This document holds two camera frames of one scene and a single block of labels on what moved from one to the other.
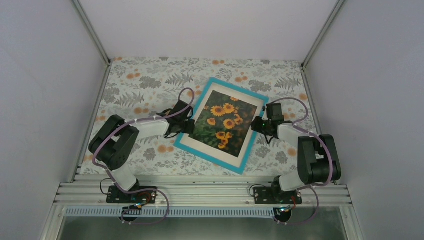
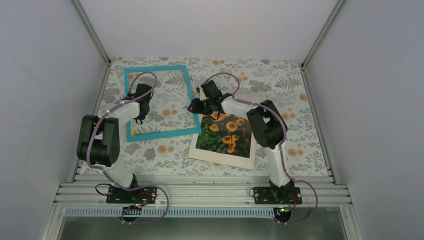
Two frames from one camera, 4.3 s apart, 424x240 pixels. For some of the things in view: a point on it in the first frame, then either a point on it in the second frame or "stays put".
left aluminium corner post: [91, 31] stays put
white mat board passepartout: [218, 154] → [234, 108]
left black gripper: [190, 129] → [140, 117]
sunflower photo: [223, 122] stays put
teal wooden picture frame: [187, 147] → [163, 135]
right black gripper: [255, 126] → [196, 108]
